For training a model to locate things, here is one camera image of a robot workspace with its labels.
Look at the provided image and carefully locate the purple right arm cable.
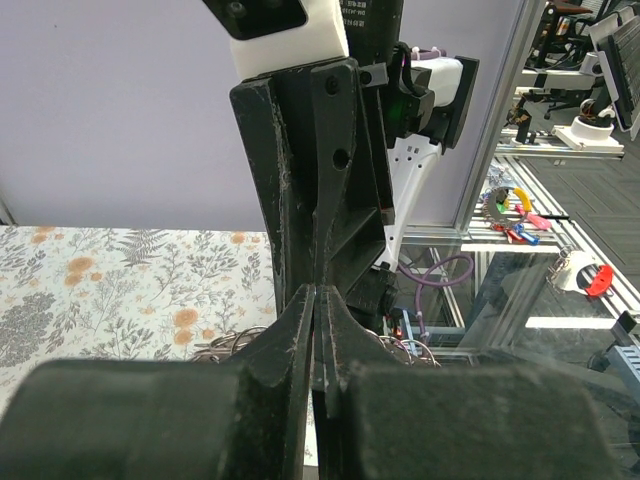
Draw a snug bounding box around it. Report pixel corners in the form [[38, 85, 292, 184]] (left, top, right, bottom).
[[397, 252, 475, 346]]

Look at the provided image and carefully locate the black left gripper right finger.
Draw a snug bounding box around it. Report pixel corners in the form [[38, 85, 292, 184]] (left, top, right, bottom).
[[313, 286, 620, 479]]

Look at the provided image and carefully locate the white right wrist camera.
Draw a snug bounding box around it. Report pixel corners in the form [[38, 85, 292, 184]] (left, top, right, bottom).
[[204, 0, 349, 81]]

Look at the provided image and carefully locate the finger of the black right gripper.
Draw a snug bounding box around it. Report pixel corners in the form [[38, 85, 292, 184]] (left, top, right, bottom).
[[309, 62, 389, 301], [230, 75, 318, 312]]

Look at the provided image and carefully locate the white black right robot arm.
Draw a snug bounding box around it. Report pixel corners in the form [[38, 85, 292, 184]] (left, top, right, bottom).
[[209, 1, 479, 321]]

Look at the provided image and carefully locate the floral table mat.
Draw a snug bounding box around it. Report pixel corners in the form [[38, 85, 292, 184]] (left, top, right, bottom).
[[0, 225, 281, 416]]

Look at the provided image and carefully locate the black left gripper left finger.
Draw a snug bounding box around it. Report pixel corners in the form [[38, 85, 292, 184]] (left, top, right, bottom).
[[1, 285, 316, 479]]

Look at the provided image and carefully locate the grey metal key organiser ring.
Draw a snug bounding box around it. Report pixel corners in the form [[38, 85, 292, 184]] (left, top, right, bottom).
[[192, 324, 441, 369]]

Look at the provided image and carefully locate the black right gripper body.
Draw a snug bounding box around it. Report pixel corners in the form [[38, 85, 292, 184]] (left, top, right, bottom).
[[272, 57, 396, 221]]

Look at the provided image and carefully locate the spare key ring with tags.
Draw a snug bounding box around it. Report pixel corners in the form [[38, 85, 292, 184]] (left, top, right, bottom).
[[479, 182, 554, 246]]

